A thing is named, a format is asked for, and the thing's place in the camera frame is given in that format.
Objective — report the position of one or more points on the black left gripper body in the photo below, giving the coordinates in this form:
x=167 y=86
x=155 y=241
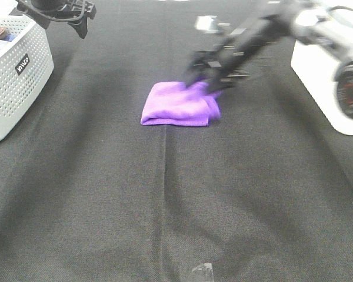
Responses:
x=57 y=11

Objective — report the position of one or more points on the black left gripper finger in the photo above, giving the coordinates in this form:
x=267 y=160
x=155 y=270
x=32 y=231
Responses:
x=80 y=26

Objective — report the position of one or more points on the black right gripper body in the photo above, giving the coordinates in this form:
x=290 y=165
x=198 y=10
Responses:
x=237 y=47

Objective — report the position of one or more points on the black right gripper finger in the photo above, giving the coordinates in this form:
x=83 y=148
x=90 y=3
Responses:
x=218 y=84
x=194 y=74

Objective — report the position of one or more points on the purple microfiber towel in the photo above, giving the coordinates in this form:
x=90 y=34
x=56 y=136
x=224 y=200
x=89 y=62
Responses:
x=172 y=103

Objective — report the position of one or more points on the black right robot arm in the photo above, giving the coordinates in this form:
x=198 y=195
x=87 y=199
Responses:
x=308 y=22

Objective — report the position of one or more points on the blue cloth in basket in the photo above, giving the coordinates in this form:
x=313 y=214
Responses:
x=6 y=40

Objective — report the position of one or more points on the grey perforated plastic basket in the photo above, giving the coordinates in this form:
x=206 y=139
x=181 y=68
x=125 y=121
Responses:
x=25 y=66

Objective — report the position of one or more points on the white plastic bin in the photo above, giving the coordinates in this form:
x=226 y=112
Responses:
x=316 y=68

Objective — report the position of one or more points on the black fabric table cover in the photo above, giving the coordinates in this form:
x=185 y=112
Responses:
x=89 y=194

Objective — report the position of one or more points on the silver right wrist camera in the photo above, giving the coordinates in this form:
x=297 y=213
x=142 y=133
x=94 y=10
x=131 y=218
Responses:
x=210 y=24

